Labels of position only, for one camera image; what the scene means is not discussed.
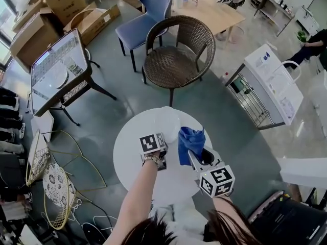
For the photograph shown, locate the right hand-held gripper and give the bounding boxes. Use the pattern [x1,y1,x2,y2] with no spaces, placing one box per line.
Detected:
[188,147,235,198]

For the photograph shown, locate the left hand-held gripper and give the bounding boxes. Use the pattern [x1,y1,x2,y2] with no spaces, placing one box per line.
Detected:
[139,133,169,171]

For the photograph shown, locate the blue cloth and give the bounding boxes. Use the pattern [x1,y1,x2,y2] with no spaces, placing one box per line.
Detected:
[177,126,206,166]

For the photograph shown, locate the white plate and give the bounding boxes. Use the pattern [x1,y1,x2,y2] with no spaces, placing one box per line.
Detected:
[153,106,182,144]

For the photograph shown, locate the person's left forearm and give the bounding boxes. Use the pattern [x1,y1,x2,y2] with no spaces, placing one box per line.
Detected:
[102,159,160,245]

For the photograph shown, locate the person's right forearm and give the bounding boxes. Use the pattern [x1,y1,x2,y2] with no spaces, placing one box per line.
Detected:
[212,195,235,208]

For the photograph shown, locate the round white table gold legs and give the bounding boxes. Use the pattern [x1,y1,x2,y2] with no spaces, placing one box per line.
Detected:
[113,107,213,206]

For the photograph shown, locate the white shirt pink print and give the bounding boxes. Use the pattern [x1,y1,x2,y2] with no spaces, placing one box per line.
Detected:
[148,197,213,245]

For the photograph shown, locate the brown wicker chair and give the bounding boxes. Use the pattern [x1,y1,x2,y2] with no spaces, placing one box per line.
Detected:
[142,15,217,107]

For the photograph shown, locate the green box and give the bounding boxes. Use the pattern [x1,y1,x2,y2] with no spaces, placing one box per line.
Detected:
[233,77,250,93]

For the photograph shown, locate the white counter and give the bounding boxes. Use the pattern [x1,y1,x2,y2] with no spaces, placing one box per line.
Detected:
[277,157,327,188]

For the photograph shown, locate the black machine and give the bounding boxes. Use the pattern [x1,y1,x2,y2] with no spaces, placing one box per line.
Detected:
[247,190,327,245]

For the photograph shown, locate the black round device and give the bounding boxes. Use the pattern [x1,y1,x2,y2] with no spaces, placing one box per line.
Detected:
[81,222,109,245]

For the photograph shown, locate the round white dish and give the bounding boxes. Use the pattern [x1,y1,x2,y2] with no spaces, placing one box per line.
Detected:
[55,69,69,89]

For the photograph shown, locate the white flat panel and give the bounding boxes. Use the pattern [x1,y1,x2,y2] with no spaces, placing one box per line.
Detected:
[30,110,55,143]

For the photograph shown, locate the clear glass cup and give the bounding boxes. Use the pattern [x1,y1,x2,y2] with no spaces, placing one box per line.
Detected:
[63,56,84,74]

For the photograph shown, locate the square glass top table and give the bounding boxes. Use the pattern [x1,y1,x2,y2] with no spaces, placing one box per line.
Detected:
[30,28,118,127]

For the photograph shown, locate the blue upholstered chair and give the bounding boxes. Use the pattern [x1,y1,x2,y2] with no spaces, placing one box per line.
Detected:
[115,0,172,72]

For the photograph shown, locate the white arched faucet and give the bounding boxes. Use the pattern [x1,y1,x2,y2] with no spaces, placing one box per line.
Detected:
[272,60,302,81]

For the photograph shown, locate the long flat cardboard box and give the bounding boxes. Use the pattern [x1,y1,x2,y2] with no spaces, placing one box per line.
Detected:
[63,4,121,47]

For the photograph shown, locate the white low cabinet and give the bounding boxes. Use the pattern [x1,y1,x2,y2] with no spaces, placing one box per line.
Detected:
[308,70,327,117]

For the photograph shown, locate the light wooden dining table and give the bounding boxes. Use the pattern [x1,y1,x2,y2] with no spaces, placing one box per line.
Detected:
[143,0,246,51]

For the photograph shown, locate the white hoop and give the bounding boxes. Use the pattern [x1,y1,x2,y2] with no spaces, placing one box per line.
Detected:
[69,8,104,32]

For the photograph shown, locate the large open cardboard box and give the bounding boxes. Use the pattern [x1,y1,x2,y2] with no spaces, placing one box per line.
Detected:
[9,6,64,74]

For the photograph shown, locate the green potted plant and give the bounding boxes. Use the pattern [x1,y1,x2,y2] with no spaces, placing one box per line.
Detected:
[296,29,310,45]

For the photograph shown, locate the tall cardboard box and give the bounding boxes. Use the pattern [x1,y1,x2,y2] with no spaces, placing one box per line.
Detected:
[40,0,87,27]

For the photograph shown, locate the gray metal desk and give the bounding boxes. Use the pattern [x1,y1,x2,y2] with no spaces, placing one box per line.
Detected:
[254,0,294,37]

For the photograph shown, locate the wrist bracelet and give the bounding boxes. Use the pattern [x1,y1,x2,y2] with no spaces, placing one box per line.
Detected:
[142,154,160,167]

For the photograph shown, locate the white cables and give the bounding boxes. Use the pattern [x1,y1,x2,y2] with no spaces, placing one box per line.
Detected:
[68,198,120,232]

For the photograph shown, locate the gold wire chair floral cushion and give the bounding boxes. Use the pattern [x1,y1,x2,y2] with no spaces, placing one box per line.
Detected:
[42,130,108,231]

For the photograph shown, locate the gold wire basket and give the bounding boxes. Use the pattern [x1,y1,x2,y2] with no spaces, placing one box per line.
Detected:
[25,128,51,187]

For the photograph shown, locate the glass door black frame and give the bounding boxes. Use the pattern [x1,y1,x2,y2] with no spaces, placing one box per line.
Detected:
[0,0,16,61]

